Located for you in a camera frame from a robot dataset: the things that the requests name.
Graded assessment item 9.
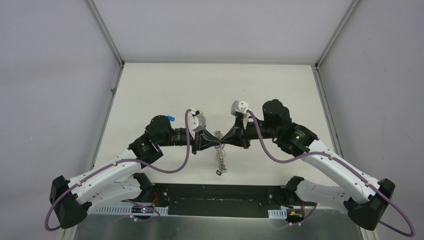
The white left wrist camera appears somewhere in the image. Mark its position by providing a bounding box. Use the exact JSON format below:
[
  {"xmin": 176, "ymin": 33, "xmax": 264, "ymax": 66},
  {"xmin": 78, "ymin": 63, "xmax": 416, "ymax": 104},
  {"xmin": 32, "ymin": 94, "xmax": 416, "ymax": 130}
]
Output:
[{"xmin": 187, "ymin": 113, "xmax": 207, "ymax": 133}]

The right white cable duct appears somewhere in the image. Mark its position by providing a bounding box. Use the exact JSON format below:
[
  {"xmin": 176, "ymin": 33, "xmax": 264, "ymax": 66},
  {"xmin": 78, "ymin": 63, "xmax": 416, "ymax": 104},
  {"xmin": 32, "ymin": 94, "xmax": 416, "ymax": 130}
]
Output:
[{"xmin": 267, "ymin": 208, "xmax": 288, "ymax": 220}]

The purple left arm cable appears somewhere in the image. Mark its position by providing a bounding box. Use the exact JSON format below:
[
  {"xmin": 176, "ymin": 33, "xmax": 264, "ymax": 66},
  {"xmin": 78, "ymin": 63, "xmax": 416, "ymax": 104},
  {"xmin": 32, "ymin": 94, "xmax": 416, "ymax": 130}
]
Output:
[{"xmin": 44, "ymin": 108, "xmax": 194, "ymax": 232}]

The white cable duct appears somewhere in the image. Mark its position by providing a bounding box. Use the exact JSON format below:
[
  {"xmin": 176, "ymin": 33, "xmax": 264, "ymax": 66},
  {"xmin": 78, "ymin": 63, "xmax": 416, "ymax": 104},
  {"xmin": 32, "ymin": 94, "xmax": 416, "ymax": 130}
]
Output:
[
  {"xmin": 92, "ymin": 204, "xmax": 169, "ymax": 217},
  {"xmin": 267, "ymin": 208, "xmax": 288, "ymax": 220}
]

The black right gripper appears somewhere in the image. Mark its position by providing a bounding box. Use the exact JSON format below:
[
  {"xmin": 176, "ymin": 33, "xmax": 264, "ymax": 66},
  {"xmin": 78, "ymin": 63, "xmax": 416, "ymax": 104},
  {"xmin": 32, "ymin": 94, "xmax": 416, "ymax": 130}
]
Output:
[{"xmin": 220, "ymin": 115, "xmax": 280, "ymax": 150}]

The black mounting base plate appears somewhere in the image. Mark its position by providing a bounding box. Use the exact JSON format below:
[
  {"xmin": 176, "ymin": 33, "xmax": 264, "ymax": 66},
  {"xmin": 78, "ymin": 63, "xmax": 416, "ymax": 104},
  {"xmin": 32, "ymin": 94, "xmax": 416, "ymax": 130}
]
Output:
[{"xmin": 133, "ymin": 183, "xmax": 303, "ymax": 218}]

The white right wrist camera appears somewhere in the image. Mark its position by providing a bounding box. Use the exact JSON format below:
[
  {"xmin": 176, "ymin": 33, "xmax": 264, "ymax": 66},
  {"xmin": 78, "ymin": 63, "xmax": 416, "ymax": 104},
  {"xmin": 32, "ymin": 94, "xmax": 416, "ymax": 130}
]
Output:
[{"xmin": 230, "ymin": 100, "xmax": 249, "ymax": 116}]

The yellow tag key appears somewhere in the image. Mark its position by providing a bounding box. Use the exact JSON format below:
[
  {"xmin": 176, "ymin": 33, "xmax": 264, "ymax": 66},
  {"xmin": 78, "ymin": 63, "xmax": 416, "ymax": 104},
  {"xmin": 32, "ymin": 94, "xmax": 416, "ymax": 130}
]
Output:
[{"xmin": 193, "ymin": 109, "xmax": 204, "ymax": 116}]

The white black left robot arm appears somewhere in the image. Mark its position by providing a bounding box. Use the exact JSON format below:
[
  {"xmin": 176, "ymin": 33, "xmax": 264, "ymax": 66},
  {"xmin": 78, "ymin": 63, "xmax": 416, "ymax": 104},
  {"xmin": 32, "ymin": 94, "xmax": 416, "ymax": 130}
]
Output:
[{"xmin": 44, "ymin": 109, "xmax": 221, "ymax": 232}]

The left white cable duct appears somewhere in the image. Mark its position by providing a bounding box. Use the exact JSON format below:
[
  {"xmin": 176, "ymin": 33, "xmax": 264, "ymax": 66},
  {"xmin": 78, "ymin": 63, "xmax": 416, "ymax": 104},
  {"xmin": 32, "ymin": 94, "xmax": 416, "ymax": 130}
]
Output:
[{"xmin": 92, "ymin": 204, "xmax": 169, "ymax": 217}]

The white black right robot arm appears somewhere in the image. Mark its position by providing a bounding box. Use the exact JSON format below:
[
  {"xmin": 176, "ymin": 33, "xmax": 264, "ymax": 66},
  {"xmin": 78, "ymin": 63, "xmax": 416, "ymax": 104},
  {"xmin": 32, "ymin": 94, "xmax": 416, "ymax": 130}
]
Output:
[{"xmin": 222, "ymin": 99, "xmax": 395, "ymax": 231}]

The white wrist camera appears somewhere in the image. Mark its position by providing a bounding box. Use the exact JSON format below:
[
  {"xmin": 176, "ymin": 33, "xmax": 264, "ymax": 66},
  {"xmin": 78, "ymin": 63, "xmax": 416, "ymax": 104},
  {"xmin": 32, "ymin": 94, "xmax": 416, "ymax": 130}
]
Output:
[
  {"xmin": 230, "ymin": 100, "xmax": 249, "ymax": 116},
  {"xmin": 187, "ymin": 113, "xmax": 207, "ymax": 133}
]

